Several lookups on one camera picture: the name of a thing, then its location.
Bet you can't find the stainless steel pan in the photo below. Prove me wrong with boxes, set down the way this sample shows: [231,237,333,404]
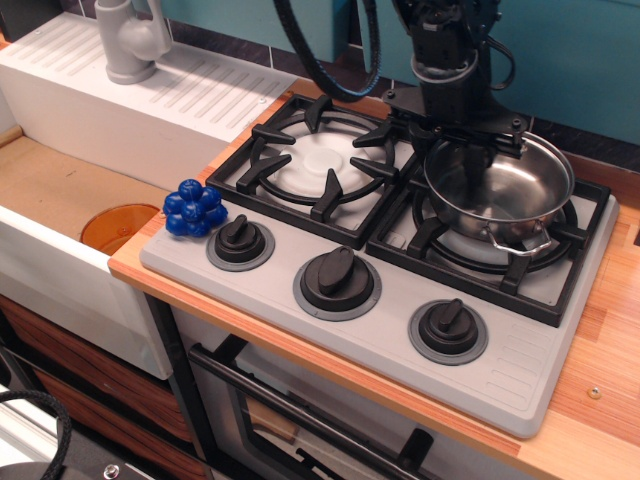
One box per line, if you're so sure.
[423,133,575,257]

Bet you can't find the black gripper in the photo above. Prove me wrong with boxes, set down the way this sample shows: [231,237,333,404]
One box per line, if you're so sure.
[383,77,528,198]

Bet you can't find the black right burner grate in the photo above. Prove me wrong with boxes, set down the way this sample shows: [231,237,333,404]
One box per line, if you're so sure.
[366,162,613,327]

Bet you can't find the white toy sink unit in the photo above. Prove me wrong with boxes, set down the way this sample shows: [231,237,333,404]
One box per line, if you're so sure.
[1,13,294,379]

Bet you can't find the oven door with black handle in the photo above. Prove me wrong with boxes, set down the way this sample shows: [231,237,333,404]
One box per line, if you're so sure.
[187,335,516,479]

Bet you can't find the black burner grate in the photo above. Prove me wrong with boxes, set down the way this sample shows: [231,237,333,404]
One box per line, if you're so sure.
[206,95,415,250]
[366,162,613,327]

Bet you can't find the black left burner grate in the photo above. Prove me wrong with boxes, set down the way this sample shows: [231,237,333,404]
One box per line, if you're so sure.
[206,95,415,250]

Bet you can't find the wooden drawer fronts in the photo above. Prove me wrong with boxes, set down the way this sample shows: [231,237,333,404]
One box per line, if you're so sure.
[1,298,213,479]

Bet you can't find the blue toy blueberry cluster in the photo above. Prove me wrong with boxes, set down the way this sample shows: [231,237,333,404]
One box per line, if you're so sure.
[162,179,228,238]

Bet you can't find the black stove knob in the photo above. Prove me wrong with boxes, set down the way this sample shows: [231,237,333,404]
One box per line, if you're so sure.
[293,246,382,322]
[206,214,275,272]
[408,298,489,366]

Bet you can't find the black right stove knob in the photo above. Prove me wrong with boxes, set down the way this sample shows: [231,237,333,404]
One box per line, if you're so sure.
[408,298,489,366]

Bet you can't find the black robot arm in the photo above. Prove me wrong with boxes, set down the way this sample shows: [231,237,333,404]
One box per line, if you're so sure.
[385,1,527,187]

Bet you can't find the black middle stove knob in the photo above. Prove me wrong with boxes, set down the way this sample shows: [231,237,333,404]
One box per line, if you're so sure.
[293,246,382,322]

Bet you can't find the grey toy faucet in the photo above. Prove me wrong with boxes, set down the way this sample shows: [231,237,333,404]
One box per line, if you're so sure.
[95,0,172,85]

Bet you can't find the grey toy stove top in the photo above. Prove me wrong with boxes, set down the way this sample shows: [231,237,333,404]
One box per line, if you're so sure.
[140,195,619,438]

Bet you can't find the black braided cable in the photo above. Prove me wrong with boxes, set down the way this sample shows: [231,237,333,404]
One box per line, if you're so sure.
[272,0,384,104]

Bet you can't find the black left stove knob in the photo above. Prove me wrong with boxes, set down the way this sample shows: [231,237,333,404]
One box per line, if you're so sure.
[206,214,275,272]

